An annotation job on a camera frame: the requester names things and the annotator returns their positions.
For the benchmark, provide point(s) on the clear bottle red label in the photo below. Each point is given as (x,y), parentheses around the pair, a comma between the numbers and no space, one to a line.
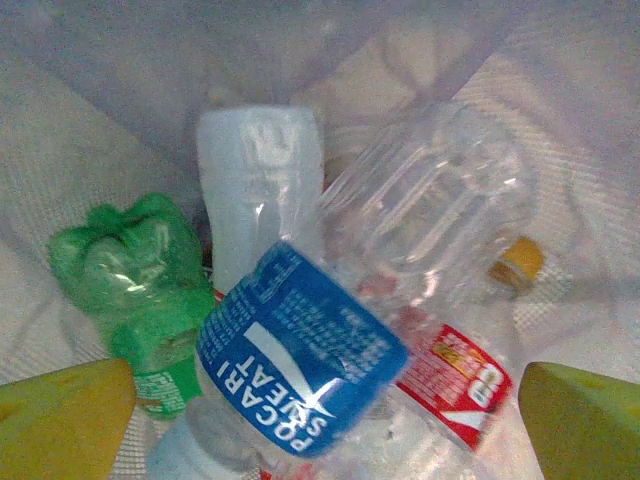
(450,390)

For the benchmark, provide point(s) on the green plastic bottle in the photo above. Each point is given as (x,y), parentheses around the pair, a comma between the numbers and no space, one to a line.
(135,270)

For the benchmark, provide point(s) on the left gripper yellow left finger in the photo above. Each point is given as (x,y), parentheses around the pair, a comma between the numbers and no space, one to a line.
(60,430)

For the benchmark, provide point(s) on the mesh waste bin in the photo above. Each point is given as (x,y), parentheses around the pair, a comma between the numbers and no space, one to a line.
(575,165)

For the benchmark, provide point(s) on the clear bottle red cap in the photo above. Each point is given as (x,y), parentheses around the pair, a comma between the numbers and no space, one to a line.
(255,200)

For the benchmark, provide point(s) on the yellow bottle cap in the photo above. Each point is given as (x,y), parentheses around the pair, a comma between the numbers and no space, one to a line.
(520,262)

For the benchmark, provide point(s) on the bottle blue Pocari Sweat label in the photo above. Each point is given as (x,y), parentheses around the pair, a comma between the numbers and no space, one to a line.
(300,350)

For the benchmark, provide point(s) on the clear ribbed bottle white cap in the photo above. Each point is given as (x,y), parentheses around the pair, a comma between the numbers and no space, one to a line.
(430,200)

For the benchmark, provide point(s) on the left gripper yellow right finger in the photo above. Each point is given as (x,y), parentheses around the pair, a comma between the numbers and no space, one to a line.
(585,430)

